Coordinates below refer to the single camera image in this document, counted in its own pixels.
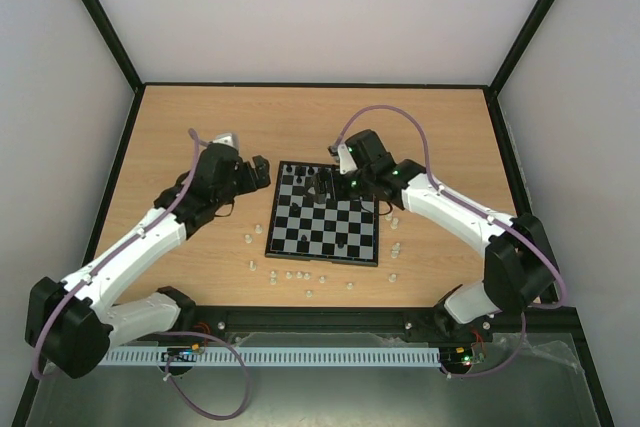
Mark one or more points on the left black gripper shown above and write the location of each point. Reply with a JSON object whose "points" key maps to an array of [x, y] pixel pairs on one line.
{"points": [[263, 173]]}

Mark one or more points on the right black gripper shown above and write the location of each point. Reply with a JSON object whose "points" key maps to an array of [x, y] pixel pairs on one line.
{"points": [[335, 180]]}

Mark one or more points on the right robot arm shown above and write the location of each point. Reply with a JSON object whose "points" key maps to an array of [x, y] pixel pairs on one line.
{"points": [[518, 261]]}

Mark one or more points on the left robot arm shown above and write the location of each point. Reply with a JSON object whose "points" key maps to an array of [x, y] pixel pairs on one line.
{"points": [[75, 322]]}

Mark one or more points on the black white chessboard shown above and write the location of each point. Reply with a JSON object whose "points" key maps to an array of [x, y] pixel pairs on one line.
{"points": [[356, 222]]}

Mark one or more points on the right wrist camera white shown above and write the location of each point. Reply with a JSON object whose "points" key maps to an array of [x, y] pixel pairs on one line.
{"points": [[341, 153]]}

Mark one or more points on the light blue cable duct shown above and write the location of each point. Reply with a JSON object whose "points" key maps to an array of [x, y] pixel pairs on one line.
{"points": [[157, 356]]}

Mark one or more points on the black aluminium frame rail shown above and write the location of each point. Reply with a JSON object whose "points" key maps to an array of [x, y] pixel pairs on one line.
{"points": [[421, 325]]}

